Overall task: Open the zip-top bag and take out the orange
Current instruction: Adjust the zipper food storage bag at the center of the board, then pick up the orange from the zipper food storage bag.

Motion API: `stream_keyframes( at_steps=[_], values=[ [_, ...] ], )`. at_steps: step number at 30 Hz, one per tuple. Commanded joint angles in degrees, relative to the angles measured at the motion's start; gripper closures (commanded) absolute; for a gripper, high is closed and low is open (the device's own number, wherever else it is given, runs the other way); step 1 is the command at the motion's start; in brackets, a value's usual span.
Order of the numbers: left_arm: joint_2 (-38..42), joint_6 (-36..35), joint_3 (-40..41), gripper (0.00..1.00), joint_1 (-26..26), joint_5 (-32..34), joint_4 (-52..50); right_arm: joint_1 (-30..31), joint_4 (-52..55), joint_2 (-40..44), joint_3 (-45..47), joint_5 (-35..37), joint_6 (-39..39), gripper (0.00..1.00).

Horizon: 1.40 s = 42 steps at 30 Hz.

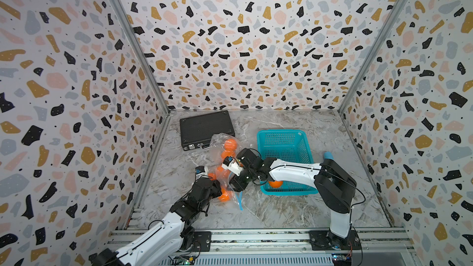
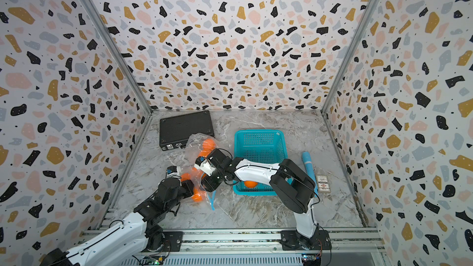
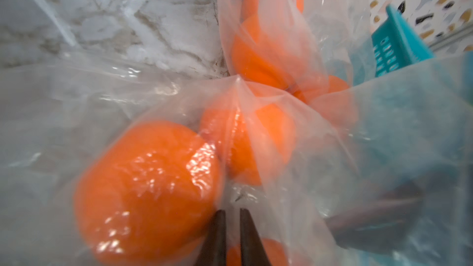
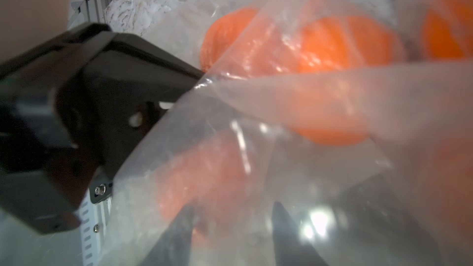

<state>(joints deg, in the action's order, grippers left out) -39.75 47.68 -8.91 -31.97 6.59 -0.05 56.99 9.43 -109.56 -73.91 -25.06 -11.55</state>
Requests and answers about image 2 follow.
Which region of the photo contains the orange fruit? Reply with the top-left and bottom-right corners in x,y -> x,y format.
203,139 -> 216,151
181,172 -> 191,182
191,189 -> 205,203
244,181 -> 258,188
198,149 -> 212,158

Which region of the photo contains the clear zip-top plastic bag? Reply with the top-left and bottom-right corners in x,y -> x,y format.
182,133 -> 234,211

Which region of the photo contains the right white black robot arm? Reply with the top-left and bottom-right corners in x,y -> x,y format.
194,149 -> 319,239

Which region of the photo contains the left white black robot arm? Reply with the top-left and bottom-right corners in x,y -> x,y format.
41,177 -> 194,266

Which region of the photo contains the black ribbed metal briefcase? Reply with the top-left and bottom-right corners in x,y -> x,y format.
159,110 -> 214,151

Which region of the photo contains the teal plastic mesh basket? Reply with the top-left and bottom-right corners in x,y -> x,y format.
233,129 -> 288,197

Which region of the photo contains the blue cylindrical tube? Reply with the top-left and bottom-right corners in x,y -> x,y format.
302,151 -> 319,195

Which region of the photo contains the small printed card box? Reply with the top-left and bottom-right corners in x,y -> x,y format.
317,176 -> 331,193

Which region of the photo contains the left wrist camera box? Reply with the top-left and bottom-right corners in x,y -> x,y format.
166,166 -> 181,178

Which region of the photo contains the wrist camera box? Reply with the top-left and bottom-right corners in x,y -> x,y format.
166,166 -> 181,178
194,157 -> 216,176

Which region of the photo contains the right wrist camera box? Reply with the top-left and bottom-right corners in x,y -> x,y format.
194,157 -> 216,176

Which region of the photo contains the aluminium front rail frame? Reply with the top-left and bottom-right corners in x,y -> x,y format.
120,227 -> 390,266

